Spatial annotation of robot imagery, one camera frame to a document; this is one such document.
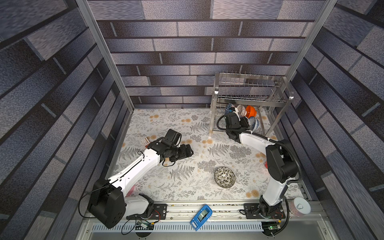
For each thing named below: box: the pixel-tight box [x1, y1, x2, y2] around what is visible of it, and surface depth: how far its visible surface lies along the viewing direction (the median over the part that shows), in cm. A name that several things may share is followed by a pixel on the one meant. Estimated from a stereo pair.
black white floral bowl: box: [214, 166, 236, 189], surface depth 85 cm
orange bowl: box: [245, 105, 258, 119], surface depth 107 cm
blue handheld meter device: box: [189, 204, 213, 232], surface depth 70 cm
